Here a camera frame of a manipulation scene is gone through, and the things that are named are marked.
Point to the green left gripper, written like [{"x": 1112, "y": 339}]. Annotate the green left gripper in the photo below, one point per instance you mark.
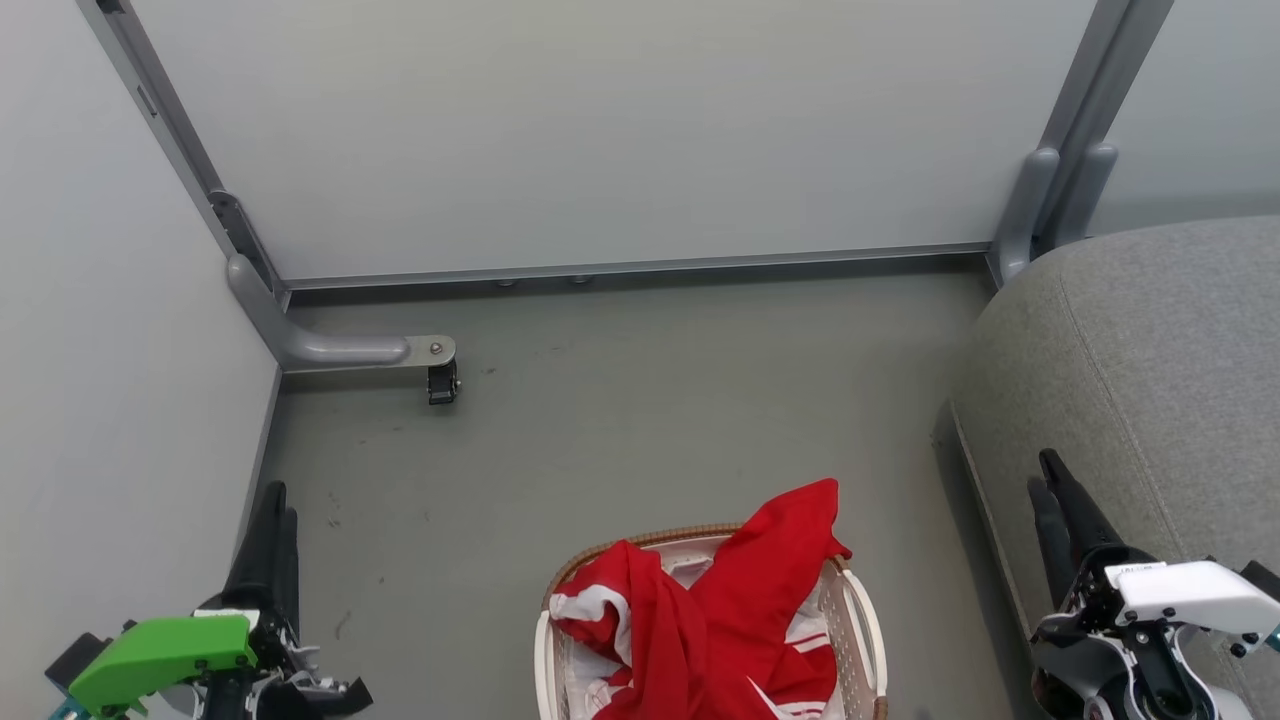
[{"x": 160, "y": 650}]

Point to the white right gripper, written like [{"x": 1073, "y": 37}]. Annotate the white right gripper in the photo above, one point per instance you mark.
[{"x": 1180, "y": 600}]

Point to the red and white garment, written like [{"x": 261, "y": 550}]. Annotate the red and white garment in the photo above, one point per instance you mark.
[{"x": 720, "y": 620}]

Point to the grey fabric sofa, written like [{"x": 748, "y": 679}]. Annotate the grey fabric sofa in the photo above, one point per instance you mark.
[{"x": 1150, "y": 350}]

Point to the long grey partition foot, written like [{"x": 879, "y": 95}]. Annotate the long grey partition foot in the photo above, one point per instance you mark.
[{"x": 330, "y": 350}]

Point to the white wicker-rimmed laundry basket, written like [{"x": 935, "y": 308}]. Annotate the white wicker-rimmed laundry basket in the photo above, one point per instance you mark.
[{"x": 872, "y": 650}]

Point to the black caster wheel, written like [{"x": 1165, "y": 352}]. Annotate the black caster wheel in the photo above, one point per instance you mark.
[{"x": 443, "y": 385}]

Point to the grey partition post with hinge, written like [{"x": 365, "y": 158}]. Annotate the grey partition post with hinge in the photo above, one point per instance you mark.
[{"x": 170, "y": 130}]

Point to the grey partition bottom rail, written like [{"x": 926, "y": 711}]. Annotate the grey partition bottom rail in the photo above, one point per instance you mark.
[{"x": 640, "y": 268}]

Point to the grey double partition post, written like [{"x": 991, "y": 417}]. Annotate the grey double partition post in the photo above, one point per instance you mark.
[{"x": 1100, "y": 70}]

